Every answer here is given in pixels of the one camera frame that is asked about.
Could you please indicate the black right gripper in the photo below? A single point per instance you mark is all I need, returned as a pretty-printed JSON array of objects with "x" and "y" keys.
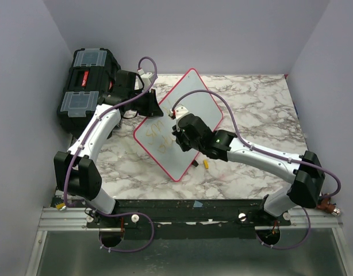
[{"x": 184, "y": 147}]

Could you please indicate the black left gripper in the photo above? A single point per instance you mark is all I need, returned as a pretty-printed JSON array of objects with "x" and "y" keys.
[{"x": 153, "y": 109}]

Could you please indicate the yellow marker cap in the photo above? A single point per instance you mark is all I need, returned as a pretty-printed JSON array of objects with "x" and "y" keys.
[{"x": 206, "y": 164}]

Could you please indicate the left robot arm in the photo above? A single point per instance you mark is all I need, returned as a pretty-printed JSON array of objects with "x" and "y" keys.
[{"x": 75, "y": 169}]

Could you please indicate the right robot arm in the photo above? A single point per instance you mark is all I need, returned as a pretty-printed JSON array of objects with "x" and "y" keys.
[{"x": 301, "y": 172}]

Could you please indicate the blue tape piece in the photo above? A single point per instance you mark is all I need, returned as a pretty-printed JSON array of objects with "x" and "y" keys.
[{"x": 197, "y": 204}]

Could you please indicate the black toolbox clear lids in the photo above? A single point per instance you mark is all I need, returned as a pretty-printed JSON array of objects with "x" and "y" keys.
[{"x": 91, "y": 75}]

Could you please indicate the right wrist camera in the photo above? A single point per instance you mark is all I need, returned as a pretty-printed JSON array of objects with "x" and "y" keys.
[{"x": 179, "y": 113}]

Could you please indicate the black mounting rail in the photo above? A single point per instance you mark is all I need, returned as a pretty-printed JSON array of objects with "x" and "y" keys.
[{"x": 178, "y": 219}]

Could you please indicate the brass cable connector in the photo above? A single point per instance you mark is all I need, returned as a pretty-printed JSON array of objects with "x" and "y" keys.
[{"x": 324, "y": 204}]

